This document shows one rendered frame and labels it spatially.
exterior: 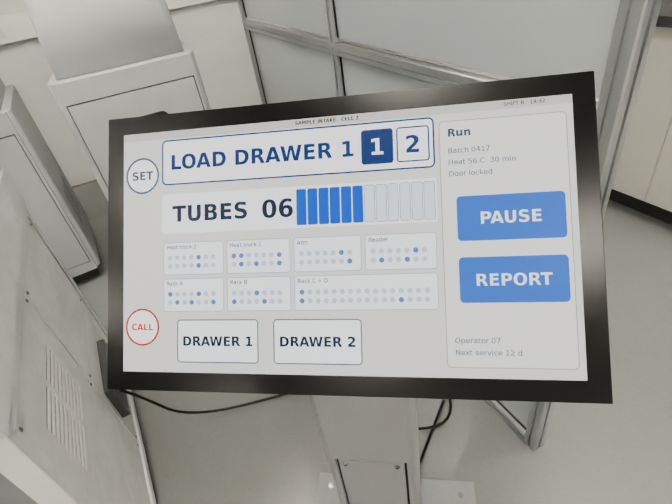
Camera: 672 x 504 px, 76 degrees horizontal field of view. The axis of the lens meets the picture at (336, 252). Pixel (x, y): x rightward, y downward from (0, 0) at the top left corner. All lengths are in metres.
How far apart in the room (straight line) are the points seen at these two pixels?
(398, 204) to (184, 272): 0.24
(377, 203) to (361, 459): 0.49
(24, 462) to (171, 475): 0.82
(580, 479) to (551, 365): 1.11
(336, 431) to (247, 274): 0.35
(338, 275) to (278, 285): 0.06
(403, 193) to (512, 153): 0.11
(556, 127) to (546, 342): 0.20
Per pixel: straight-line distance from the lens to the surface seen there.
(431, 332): 0.44
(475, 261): 0.44
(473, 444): 1.54
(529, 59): 0.97
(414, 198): 0.44
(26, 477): 0.94
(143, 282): 0.53
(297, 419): 1.62
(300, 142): 0.47
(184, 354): 0.51
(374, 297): 0.44
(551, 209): 0.46
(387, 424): 0.71
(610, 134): 0.88
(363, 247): 0.44
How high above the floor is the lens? 1.34
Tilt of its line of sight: 36 degrees down
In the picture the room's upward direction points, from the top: 10 degrees counter-clockwise
